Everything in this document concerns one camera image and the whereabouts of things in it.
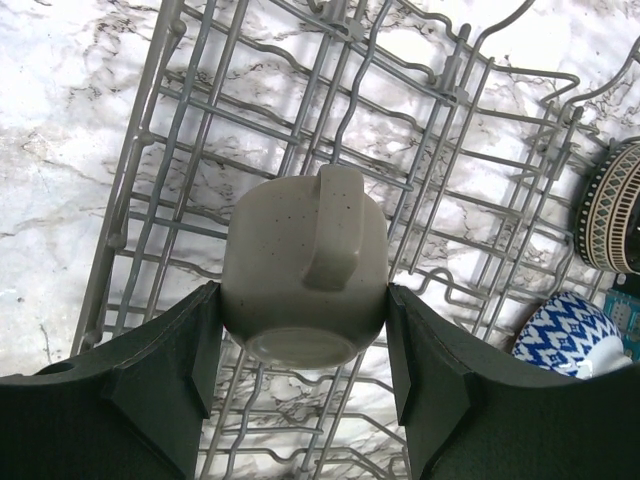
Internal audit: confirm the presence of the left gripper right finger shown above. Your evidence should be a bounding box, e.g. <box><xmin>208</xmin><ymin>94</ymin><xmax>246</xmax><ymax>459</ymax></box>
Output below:
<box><xmin>387</xmin><ymin>284</ymin><xmax>639</xmax><ymax>479</ymax></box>

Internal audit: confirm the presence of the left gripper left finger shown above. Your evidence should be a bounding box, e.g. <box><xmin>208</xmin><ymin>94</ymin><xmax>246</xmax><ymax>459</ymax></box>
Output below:
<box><xmin>1</xmin><ymin>282</ymin><xmax>222</xmax><ymax>479</ymax></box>

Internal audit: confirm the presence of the red blue patterned bowl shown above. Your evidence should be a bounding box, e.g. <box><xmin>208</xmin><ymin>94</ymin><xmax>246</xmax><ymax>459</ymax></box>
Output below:
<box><xmin>511</xmin><ymin>291</ymin><xmax>632</xmax><ymax>380</ymax></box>

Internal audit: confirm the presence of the small grey mug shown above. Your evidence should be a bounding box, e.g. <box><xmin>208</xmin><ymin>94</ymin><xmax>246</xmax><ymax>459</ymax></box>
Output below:
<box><xmin>221</xmin><ymin>164</ymin><xmax>388</xmax><ymax>369</ymax></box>

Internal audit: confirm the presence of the dark brown patterned bowl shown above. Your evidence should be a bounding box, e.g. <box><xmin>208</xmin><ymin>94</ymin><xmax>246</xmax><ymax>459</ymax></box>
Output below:
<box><xmin>574</xmin><ymin>137</ymin><xmax>639</xmax><ymax>274</ymax></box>

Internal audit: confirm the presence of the grey wire dish rack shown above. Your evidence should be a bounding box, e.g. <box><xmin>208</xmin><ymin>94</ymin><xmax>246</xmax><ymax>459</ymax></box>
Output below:
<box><xmin>69</xmin><ymin>0</ymin><xmax>640</xmax><ymax>480</ymax></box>

